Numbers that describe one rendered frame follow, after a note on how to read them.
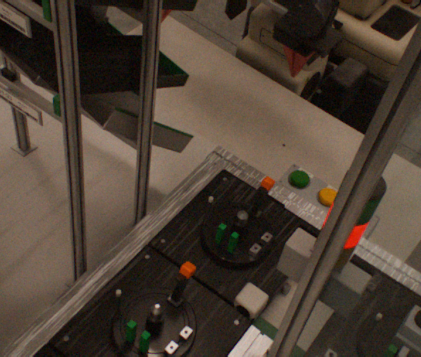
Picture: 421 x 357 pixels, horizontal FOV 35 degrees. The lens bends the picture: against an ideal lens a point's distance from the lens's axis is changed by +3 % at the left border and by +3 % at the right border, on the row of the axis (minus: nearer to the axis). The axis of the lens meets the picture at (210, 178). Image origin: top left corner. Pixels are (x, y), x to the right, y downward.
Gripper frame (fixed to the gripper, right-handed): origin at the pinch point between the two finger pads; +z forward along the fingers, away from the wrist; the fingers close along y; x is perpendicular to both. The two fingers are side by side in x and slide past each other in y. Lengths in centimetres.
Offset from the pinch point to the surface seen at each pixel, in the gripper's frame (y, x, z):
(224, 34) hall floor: -93, 138, 121
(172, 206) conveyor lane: -8.7, -19.8, 28.3
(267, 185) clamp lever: 6.0, -11.7, 16.6
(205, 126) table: -21.7, 10.2, 37.2
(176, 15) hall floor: -118, 133, 121
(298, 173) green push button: 6.2, 3.1, 25.8
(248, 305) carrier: 15.9, -29.9, 24.6
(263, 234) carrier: 9.7, -15.9, 24.4
